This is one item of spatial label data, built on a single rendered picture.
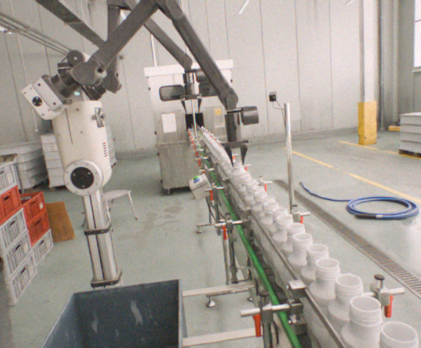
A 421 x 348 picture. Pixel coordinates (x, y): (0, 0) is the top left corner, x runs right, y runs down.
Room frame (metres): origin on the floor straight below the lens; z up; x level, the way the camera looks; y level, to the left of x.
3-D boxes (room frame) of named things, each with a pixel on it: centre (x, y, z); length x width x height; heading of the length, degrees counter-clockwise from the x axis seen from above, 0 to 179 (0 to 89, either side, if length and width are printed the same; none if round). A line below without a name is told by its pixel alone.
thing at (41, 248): (3.49, 2.08, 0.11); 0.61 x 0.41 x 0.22; 7
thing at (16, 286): (2.80, 1.93, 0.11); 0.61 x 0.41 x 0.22; 10
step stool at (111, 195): (4.46, 1.43, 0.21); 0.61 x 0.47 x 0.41; 57
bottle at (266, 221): (0.86, -0.15, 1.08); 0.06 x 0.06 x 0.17
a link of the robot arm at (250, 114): (1.32, -0.14, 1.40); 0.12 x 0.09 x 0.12; 93
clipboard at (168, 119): (5.63, 0.58, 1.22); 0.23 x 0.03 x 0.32; 94
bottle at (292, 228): (0.68, -0.17, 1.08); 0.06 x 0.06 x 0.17
